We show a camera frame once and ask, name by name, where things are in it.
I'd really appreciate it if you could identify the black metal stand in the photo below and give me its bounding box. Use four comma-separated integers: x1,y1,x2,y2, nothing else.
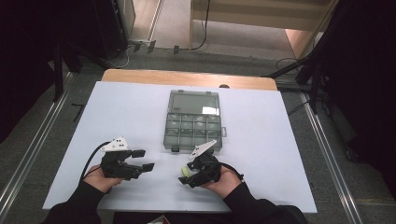
261,40,331,115
50,40,83,104

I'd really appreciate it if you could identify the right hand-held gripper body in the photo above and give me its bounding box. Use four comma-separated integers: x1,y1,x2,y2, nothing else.
188,139,223,189

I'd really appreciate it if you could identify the person's right hand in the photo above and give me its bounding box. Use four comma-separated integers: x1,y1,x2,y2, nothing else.
200,166,243,200

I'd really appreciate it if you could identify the left hand-held gripper black cable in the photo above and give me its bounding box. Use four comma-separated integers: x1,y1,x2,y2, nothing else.
79,141,112,182

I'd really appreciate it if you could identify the hand-held gripper black cable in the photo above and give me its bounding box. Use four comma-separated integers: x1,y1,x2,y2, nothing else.
79,141,112,182
218,161,246,182

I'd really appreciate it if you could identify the person's left hand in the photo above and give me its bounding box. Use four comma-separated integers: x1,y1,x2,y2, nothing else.
82,164,124,194

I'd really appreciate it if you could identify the grey cabinet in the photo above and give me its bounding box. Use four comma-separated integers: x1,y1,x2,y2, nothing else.
115,0,136,43

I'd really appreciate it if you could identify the white packet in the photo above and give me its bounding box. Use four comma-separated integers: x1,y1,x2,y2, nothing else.
148,214,171,224

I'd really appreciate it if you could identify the metal floor rail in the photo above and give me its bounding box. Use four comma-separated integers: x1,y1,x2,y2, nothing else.
300,92,365,224
0,73,74,216

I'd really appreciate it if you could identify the black floor cable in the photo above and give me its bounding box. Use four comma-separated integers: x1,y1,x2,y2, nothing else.
286,100,310,117

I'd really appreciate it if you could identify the wooden table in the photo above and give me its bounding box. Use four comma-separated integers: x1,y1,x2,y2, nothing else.
101,68,278,91

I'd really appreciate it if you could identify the white floor cable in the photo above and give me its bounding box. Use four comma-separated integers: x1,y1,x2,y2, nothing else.
106,46,135,69

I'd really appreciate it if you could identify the light wooden furniture frame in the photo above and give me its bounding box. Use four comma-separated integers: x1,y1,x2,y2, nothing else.
188,0,339,59

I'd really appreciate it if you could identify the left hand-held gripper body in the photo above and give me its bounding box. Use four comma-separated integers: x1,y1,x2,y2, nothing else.
100,135,145,181

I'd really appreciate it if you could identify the power strip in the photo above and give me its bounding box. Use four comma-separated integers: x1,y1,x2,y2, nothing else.
127,38,157,53

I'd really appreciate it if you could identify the hanging black cable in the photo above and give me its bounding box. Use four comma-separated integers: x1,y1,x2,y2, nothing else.
190,0,212,51

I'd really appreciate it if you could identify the transparent grey compartment storage box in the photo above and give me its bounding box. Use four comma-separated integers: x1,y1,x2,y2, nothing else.
163,89,228,153

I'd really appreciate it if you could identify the black curtain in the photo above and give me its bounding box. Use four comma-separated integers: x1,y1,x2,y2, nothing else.
0,0,125,143
311,0,396,200

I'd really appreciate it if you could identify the right hand-held gripper black cable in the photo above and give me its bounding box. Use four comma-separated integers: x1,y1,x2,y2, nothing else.
218,161,246,182

